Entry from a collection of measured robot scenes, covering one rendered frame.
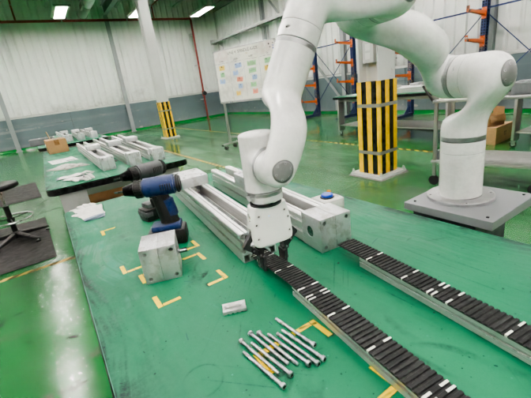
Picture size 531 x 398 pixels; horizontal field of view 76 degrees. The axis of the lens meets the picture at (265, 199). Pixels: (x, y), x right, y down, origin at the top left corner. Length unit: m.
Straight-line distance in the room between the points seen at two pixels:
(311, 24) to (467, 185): 0.68
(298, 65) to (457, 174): 0.63
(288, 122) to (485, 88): 0.58
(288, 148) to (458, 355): 0.45
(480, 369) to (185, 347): 0.49
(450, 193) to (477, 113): 0.25
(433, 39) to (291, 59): 0.39
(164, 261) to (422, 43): 0.83
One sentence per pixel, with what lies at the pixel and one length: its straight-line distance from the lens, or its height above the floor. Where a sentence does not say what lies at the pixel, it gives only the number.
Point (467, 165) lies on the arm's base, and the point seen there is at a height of 0.92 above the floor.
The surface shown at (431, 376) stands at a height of 0.81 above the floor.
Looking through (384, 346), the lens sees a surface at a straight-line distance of 0.60.
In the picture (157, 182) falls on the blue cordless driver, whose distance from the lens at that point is 1.06.
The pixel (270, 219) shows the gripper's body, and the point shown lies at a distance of 0.78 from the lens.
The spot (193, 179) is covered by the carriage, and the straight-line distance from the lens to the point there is 1.40.
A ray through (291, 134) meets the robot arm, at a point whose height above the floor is 1.12.
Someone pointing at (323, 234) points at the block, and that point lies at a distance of 0.90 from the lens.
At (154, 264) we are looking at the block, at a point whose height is 0.83.
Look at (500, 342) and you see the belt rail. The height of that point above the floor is 0.79.
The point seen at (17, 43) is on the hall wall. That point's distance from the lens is 15.86.
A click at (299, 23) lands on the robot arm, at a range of 0.77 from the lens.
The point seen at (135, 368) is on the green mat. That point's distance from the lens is 0.70.
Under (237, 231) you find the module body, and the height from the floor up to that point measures 0.86.
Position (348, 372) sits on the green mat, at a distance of 0.61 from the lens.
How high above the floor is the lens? 1.22
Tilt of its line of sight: 19 degrees down
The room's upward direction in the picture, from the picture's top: 8 degrees counter-clockwise
